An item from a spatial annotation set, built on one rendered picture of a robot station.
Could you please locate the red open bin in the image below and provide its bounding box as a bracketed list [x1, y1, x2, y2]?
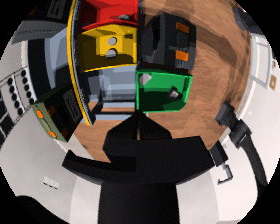
[78, 0, 138, 34]

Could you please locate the yellow thin bar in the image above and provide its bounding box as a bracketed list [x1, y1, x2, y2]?
[67, 0, 90, 125]

